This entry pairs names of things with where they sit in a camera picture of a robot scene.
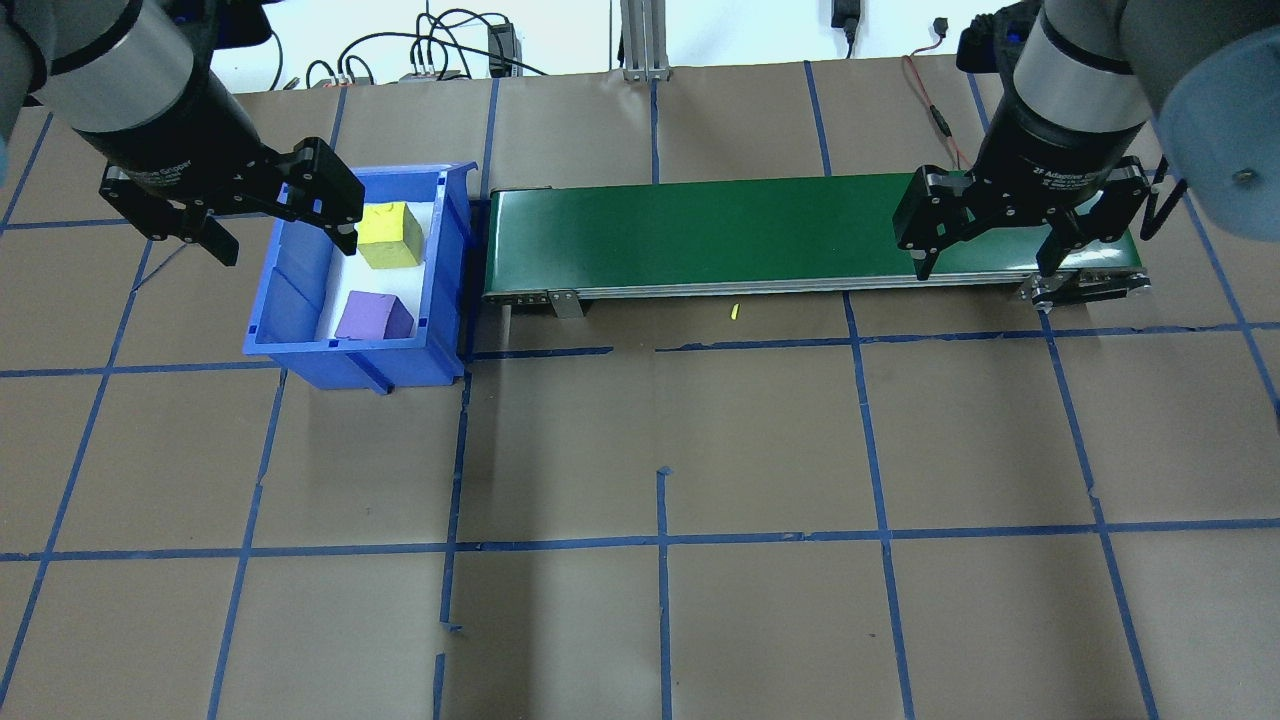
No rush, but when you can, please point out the aluminium profile post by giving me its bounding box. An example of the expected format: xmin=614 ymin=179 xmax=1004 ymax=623
xmin=619 ymin=0 xmax=674 ymax=82

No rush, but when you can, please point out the white sheet bin liner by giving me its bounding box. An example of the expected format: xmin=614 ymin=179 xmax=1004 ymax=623
xmin=313 ymin=199 xmax=448 ymax=343

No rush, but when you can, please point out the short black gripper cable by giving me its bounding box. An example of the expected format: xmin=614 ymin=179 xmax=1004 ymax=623
xmin=1139 ymin=155 xmax=1191 ymax=243

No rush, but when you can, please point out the black looped cable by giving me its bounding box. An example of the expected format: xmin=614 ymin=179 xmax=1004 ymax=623
xmin=305 ymin=8 xmax=550 ymax=91

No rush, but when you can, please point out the blue plastic storage bin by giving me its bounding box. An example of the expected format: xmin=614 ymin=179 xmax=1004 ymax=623
xmin=243 ymin=162 xmax=479 ymax=395

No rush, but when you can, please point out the black hanging plug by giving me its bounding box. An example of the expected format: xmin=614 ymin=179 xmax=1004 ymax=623
xmin=831 ymin=0 xmax=864 ymax=58

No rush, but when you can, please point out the yellow foam block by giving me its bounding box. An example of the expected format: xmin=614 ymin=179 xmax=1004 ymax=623
xmin=357 ymin=201 xmax=427 ymax=271

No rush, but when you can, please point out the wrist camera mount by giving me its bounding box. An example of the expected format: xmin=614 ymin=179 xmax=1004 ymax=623
xmin=955 ymin=3 xmax=1043 ymax=73
xmin=165 ymin=0 xmax=273 ymax=49

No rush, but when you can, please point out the green belt conveyor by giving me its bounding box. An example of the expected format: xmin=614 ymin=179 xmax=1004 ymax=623
xmin=483 ymin=172 xmax=1153 ymax=319

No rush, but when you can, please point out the red thin cable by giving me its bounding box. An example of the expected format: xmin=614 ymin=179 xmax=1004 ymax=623
xmin=902 ymin=17 xmax=977 ymax=171

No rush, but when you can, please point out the purple foam block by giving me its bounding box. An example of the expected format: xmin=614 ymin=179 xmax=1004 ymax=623
xmin=334 ymin=290 xmax=415 ymax=343

